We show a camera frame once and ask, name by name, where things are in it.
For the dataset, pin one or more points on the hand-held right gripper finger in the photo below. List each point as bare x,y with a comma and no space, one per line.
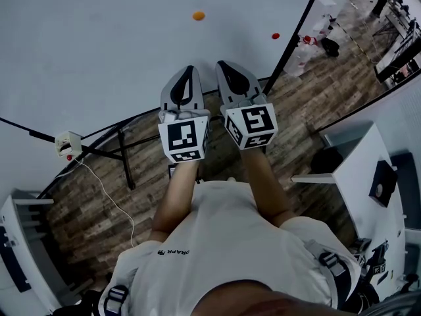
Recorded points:
257,87
224,87

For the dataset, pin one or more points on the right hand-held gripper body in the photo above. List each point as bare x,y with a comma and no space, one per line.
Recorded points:
258,120

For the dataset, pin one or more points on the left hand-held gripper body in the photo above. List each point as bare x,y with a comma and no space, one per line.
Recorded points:
182,137

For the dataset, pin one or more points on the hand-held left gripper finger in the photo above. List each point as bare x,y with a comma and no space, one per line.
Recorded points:
197,97
165,94

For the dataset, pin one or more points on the small dark red object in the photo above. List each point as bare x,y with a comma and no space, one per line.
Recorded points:
275,36

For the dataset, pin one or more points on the small orange object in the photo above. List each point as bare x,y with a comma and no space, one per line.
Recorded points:
198,15

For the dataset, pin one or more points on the person's right forearm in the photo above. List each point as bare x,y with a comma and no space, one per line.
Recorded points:
263,186

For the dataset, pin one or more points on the person's left forearm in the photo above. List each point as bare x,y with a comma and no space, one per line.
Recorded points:
174,199

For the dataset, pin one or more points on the small black screen device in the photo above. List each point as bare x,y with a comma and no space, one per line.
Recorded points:
172,171

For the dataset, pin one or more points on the clear red-capped water bottle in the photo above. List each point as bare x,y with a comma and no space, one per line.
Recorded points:
299,59

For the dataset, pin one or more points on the black whiteboard stand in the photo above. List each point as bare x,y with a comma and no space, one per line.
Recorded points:
126,160

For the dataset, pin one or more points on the black round bin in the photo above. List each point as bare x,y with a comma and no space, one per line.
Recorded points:
326,160

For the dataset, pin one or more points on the black bag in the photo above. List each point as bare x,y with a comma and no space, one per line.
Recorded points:
330,47

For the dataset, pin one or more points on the white desk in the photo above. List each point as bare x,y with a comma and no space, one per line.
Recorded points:
355,183

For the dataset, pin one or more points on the person's white t-shirt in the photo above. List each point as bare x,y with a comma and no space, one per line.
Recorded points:
230,252

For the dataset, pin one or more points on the black box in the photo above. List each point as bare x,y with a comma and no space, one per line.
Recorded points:
383,183

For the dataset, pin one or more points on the black desk mat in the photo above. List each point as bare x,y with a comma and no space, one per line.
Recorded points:
403,189

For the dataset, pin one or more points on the white shelf unit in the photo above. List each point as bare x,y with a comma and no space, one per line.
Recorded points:
10,219

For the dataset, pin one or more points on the black chair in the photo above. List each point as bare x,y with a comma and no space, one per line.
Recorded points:
82,305

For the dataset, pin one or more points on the dark blue panel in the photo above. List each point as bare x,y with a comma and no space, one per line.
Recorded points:
14,262

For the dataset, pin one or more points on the white switch box red button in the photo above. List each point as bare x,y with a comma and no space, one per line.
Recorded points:
70,142

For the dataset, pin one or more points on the black frame table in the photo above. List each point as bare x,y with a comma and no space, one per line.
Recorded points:
398,61

